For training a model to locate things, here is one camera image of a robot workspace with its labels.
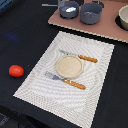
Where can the red toy sausage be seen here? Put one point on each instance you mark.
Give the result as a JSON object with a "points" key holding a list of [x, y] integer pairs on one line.
{"points": [[16, 71]]}

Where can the grey frying pan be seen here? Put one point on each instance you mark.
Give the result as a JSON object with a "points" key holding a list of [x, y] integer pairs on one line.
{"points": [[63, 5]]}

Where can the brown stove board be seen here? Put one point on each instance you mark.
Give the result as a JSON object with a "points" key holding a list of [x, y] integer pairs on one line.
{"points": [[106, 27]]}

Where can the round beige plate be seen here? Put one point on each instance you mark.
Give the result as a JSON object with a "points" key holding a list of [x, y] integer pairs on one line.
{"points": [[69, 66]]}

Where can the woven beige placemat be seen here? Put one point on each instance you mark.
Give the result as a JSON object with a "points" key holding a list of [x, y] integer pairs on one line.
{"points": [[60, 98]]}

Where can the grey pot with lid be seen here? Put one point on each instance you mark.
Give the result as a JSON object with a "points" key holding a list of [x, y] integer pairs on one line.
{"points": [[90, 13]]}

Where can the beige bowl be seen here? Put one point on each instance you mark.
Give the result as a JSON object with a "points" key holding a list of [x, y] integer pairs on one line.
{"points": [[123, 14]]}

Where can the wooden handled fork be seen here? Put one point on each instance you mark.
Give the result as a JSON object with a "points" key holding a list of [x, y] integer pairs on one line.
{"points": [[67, 81]]}

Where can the wooden handled knife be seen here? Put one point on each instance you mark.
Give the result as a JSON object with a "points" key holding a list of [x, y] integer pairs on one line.
{"points": [[80, 56]]}

